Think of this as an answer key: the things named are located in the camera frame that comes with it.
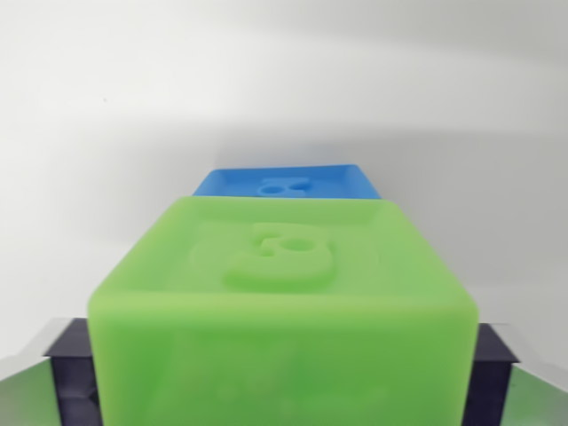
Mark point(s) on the green cube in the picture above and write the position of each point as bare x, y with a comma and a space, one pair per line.
284, 319

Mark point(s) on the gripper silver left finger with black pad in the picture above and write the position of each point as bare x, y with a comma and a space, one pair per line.
71, 381

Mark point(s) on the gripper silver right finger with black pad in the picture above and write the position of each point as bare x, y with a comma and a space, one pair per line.
490, 381

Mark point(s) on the blue cube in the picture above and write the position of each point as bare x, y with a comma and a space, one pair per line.
310, 179

